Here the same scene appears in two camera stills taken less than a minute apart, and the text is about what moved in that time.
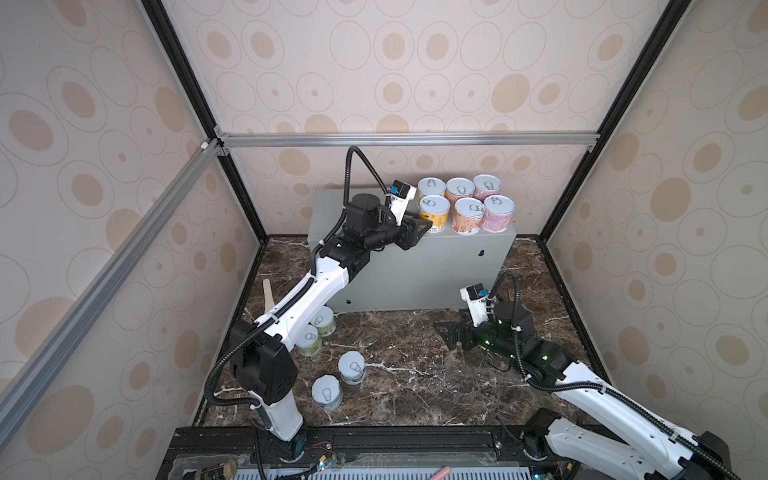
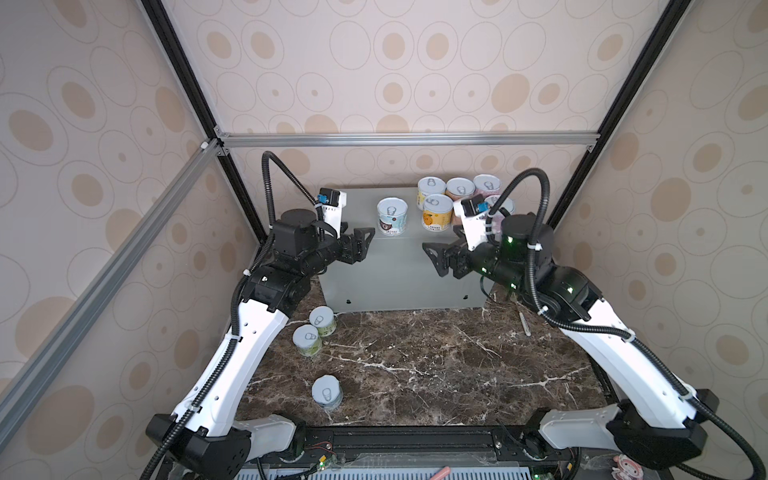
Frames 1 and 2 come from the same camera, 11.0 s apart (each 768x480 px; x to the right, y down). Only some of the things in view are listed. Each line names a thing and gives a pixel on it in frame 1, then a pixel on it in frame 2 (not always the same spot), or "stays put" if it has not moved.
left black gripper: [405, 238] to [360, 248]
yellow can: [435, 208] stays put
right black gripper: [466, 329] to [459, 250]
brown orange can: [458, 188] stays put
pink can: [486, 185] stays put
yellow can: [430, 186] stays put
